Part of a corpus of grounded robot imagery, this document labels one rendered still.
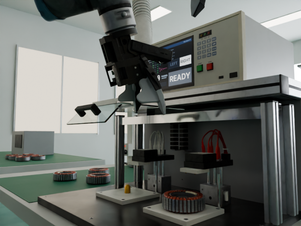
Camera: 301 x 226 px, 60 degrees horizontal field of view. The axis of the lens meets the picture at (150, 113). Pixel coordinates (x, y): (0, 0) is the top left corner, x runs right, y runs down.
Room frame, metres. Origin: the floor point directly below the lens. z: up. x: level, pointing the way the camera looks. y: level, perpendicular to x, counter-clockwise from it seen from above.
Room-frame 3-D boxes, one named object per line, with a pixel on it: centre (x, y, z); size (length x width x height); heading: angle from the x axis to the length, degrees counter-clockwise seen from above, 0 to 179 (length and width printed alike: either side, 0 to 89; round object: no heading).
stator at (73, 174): (1.32, 0.42, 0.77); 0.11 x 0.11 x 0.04
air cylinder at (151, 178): (0.98, -0.03, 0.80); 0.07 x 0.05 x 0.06; 42
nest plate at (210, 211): (0.70, -0.09, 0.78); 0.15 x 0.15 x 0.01; 42
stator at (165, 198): (0.70, -0.09, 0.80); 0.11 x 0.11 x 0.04
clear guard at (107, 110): (0.90, 0.08, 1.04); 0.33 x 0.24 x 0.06; 132
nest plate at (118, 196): (0.88, 0.08, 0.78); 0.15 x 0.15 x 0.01; 42
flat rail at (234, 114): (0.86, -0.08, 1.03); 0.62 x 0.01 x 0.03; 42
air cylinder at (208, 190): (0.80, -0.19, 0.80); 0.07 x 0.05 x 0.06; 42
